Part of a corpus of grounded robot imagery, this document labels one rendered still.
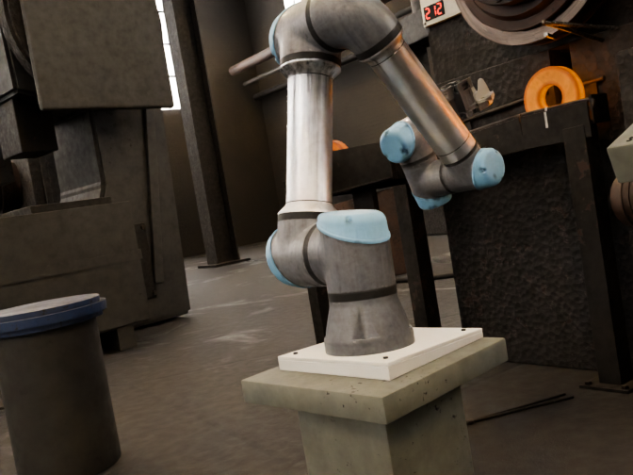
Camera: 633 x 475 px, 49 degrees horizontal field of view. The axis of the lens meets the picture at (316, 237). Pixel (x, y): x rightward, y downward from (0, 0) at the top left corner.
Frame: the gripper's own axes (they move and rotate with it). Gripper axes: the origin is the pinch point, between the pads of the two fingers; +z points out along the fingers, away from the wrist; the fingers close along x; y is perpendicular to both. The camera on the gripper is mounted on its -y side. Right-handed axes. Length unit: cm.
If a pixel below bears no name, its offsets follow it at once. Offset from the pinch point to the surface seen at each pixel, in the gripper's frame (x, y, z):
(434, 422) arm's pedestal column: -23, -35, -72
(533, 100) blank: 4.7, -8.1, 22.7
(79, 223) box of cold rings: 236, -3, -21
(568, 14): -9.8, 9.3, 25.8
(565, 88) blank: -4.7, -7.2, 23.1
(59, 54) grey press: 256, 77, 19
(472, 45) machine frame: 31, 9, 42
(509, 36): 7.4, 9.2, 25.7
